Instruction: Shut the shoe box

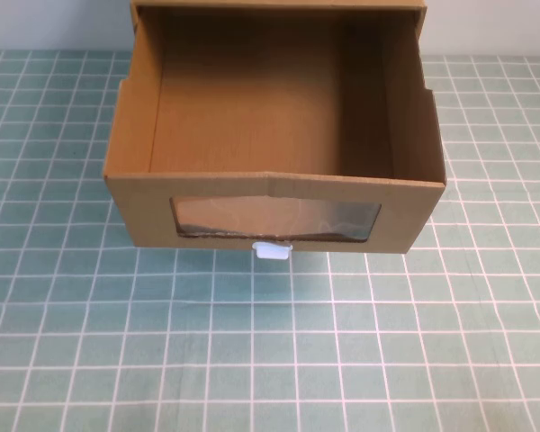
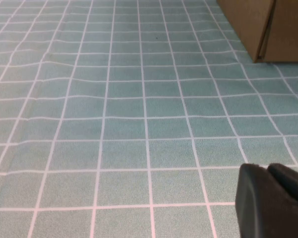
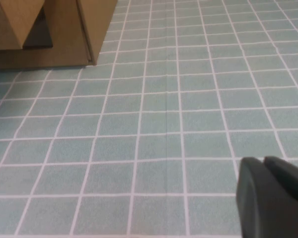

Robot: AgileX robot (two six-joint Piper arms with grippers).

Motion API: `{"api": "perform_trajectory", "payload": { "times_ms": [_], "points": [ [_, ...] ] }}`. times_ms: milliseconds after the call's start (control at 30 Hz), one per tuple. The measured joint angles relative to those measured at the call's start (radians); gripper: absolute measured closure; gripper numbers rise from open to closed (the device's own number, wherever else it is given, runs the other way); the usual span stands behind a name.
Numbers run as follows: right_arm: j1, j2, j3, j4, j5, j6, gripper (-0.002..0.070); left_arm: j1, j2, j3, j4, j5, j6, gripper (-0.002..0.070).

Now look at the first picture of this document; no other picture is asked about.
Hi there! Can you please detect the cardboard drawer with window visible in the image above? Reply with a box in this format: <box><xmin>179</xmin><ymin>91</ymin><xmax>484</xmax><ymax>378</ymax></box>
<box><xmin>101</xmin><ymin>0</ymin><xmax>446</xmax><ymax>262</ymax></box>

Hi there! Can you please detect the green grid tablecloth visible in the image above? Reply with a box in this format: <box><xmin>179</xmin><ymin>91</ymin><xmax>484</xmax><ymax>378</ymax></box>
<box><xmin>0</xmin><ymin>48</ymin><xmax>540</xmax><ymax>432</ymax></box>

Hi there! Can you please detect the white plastic drawer handle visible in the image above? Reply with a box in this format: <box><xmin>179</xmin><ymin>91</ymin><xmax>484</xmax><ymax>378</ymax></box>
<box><xmin>250</xmin><ymin>241</ymin><xmax>294</xmax><ymax>261</ymax></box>

